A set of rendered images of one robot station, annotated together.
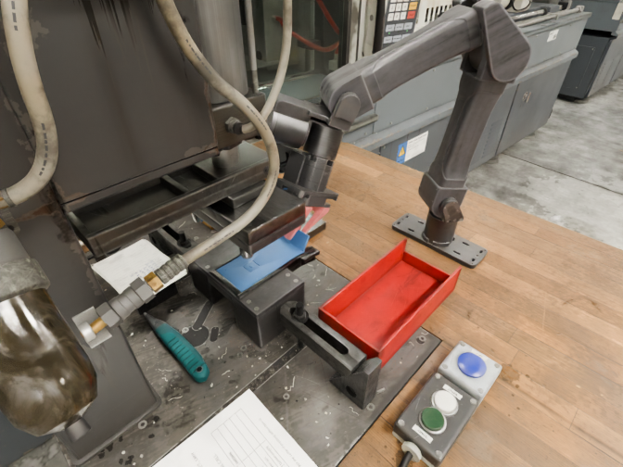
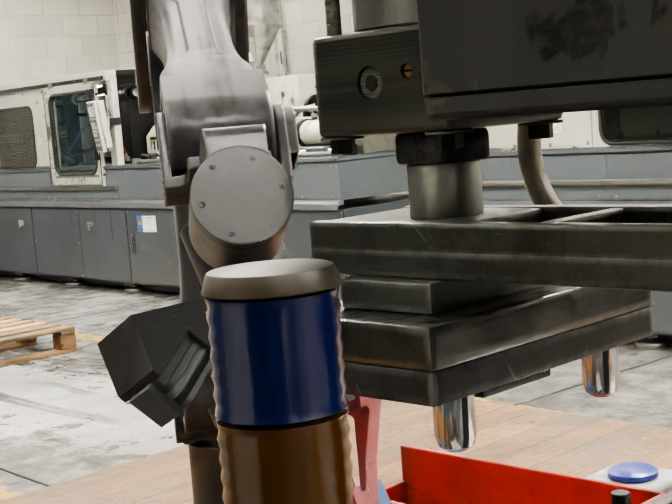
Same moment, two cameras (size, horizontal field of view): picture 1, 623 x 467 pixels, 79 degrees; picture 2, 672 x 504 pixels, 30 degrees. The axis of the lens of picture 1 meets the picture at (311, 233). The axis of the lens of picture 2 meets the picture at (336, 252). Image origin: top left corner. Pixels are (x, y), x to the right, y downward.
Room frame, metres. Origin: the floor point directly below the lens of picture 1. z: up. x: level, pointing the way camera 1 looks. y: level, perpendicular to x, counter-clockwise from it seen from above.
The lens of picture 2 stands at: (0.51, 0.75, 1.24)
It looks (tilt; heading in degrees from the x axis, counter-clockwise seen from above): 6 degrees down; 272
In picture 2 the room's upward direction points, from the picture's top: 5 degrees counter-clockwise
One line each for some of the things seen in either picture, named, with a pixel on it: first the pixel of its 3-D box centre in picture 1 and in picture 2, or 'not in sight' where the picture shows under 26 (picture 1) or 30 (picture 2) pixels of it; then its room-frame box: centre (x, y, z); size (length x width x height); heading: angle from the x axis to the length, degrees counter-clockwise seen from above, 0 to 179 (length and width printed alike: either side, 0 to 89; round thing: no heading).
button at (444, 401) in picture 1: (443, 404); not in sight; (0.26, -0.18, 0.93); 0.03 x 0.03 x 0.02
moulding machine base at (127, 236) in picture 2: not in sight; (160, 222); (2.18, -9.09, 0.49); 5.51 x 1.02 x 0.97; 132
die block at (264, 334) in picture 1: (245, 285); not in sight; (0.47, 0.12, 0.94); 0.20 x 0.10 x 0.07; 46
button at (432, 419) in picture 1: (431, 421); not in sight; (0.24, -0.16, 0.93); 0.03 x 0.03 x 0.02
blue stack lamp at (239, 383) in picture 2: not in sight; (276, 349); (0.54, 0.40, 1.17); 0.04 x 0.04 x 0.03
